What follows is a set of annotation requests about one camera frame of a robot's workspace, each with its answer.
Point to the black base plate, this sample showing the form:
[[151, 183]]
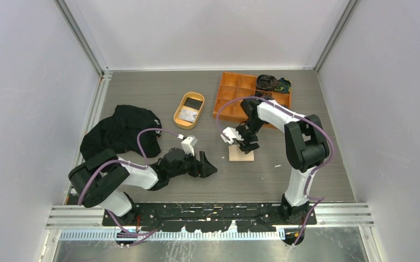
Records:
[[215, 217]]

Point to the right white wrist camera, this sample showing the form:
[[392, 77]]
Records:
[[231, 136]]

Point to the dark rolled tie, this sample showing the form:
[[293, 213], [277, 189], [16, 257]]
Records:
[[263, 94], [266, 82]]

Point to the black cloth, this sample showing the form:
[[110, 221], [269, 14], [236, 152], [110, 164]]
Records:
[[128, 128]]

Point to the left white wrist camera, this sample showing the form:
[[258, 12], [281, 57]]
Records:
[[188, 144]]

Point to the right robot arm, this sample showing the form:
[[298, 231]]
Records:
[[306, 148]]

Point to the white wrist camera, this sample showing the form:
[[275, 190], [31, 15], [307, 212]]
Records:
[[188, 144], [231, 136]]

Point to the beige leather card holder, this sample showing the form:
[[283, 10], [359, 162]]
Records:
[[237, 155]]

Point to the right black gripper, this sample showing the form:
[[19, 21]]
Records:
[[247, 147]]

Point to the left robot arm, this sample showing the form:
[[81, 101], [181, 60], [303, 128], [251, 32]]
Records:
[[97, 180]]

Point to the dark rolled tie top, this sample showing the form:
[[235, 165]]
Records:
[[266, 82]]

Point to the yellow oval tray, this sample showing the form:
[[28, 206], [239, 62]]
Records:
[[183, 124]]

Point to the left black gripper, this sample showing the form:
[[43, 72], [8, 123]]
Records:
[[203, 167]]

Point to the silver credit card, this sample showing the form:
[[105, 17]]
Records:
[[188, 115]]

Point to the dark rolled tie middle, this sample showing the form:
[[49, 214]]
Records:
[[263, 94]]

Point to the orange compartment organizer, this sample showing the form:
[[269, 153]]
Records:
[[235, 85]]

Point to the green patterned rolled tie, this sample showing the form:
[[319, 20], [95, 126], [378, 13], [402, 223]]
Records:
[[284, 86]]

